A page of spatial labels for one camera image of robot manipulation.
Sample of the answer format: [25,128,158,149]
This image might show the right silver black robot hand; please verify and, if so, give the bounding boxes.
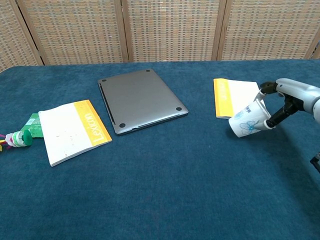
[254,78,320,131]

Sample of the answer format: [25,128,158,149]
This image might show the white paper cup blue print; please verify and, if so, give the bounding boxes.
[227,98,272,139]

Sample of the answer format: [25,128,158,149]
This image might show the woven folding screen panel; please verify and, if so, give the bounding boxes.
[217,0,320,61]
[16,0,131,67]
[0,0,44,74]
[121,0,227,63]

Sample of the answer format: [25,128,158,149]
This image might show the clean Lexicon notebook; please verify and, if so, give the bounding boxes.
[213,77,262,120]

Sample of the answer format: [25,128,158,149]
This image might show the grey closed laptop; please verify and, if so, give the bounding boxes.
[97,69,189,137]

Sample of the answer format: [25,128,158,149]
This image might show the blue tablecloth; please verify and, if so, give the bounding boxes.
[0,58,320,240]

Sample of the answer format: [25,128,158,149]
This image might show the stained Lexicon notebook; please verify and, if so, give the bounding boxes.
[38,99,113,168]

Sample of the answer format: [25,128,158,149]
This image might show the green card package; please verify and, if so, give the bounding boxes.
[19,112,46,139]

